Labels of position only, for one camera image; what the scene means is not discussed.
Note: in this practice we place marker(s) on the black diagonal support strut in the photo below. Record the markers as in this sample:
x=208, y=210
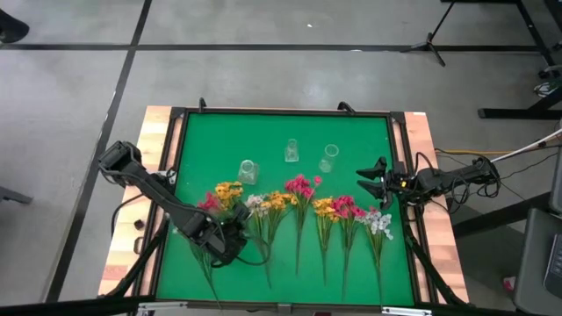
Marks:
x=432, y=272
x=140, y=263

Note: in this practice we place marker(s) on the tall smooth glass vase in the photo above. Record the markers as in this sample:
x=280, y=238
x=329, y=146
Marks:
x=328, y=159

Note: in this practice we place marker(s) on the dark keypad device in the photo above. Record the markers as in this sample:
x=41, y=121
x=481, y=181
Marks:
x=555, y=267

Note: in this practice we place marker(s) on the black front rail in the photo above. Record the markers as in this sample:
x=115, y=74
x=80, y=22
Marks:
x=66, y=308

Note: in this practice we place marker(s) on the grey camera bracket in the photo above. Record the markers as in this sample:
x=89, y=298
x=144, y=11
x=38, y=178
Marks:
x=284, y=308

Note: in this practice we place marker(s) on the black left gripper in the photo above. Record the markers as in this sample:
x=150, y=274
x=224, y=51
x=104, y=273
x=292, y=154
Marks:
x=219, y=243

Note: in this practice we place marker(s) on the black tripod stand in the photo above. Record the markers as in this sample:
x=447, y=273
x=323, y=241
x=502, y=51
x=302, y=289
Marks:
x=428, y=44

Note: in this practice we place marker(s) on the green table mat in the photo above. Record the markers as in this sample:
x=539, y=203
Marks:
x=360, y=272

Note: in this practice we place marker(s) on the white pole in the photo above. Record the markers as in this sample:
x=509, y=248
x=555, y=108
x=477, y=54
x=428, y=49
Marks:
x=527, y=148

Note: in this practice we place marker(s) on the yellow artificial flower bunch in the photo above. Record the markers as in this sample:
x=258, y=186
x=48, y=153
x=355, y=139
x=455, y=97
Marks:
x=326, y=207
x=228, y=192
x=277, y=201

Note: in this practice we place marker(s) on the small pink floor item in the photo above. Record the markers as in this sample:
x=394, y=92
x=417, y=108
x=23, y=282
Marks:
x=509, y=284

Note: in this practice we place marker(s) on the small ribbed glass vase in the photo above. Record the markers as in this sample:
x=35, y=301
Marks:
x=291, y=150

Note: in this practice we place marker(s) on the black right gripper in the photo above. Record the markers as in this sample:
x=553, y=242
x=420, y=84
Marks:
x=397, y=184

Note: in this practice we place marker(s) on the black desk frame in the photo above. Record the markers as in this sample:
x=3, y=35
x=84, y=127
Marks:
x=505, y=113

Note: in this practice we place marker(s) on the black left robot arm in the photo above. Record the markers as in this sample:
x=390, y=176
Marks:
x=153, y=188

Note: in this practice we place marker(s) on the grey cabinet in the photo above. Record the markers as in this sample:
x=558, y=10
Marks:
x=531, y=263

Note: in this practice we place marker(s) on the wide cut-glass vase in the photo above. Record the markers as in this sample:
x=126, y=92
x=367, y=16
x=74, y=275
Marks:
x=248, y=172

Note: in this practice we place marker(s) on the green and white shoe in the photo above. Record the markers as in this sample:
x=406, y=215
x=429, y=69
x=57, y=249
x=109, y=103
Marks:
x=546, y=89

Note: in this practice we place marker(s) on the small dark knob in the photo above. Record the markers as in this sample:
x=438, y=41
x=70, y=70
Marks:
x=139, y=224

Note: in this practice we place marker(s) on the person's black shoe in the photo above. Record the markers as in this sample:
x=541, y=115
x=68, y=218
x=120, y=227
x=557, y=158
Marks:
x=11, y=28

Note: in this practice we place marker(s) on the grey furniture leg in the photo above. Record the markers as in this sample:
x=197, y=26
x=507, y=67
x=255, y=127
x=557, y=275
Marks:
x=13, y=195

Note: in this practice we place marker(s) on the silver metal bracket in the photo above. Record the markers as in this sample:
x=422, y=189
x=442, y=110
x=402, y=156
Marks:
x=162, y=306
x=406, y=311

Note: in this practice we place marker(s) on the black frame around mat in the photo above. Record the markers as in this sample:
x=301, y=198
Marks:
x=215, y=109

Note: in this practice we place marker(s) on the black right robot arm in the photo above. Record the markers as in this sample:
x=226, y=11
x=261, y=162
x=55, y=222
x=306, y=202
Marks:
x=448, y=177

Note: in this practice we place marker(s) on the black table clamp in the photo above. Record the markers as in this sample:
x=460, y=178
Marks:
x=202, y=104
x=347, y=106

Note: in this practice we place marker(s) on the chair caster wheel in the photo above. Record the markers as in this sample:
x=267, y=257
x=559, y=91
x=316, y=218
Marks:
x=549, y=72

